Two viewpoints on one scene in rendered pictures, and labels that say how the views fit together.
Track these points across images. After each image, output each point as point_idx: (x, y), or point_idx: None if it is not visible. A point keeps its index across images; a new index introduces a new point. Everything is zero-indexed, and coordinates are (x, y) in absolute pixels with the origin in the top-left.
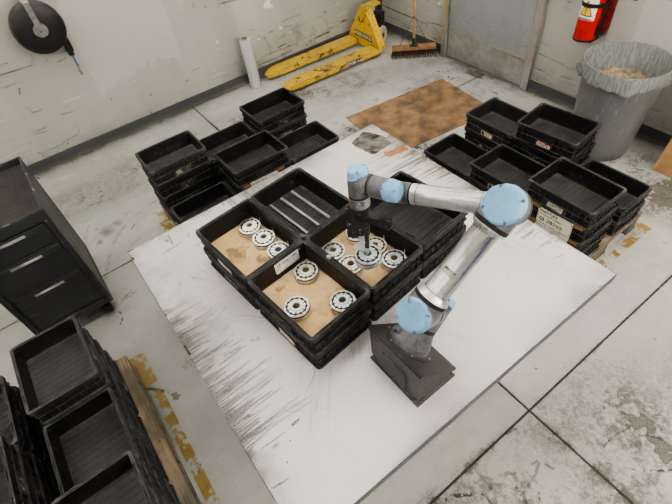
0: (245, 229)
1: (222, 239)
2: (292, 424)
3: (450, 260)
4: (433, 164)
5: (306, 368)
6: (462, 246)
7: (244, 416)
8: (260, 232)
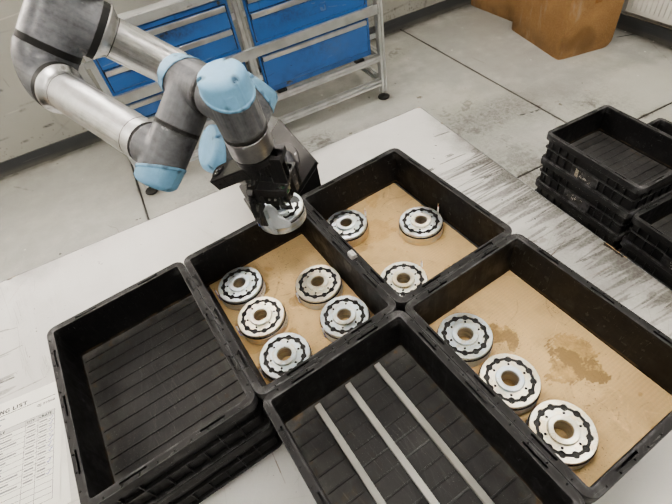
0: (571, 417)
1: (638, 419)
2: (431, 169)
3: (178, 50)
4: None
5: None
6: (153, 37)
7: (491, 176)
8: (522, 400)
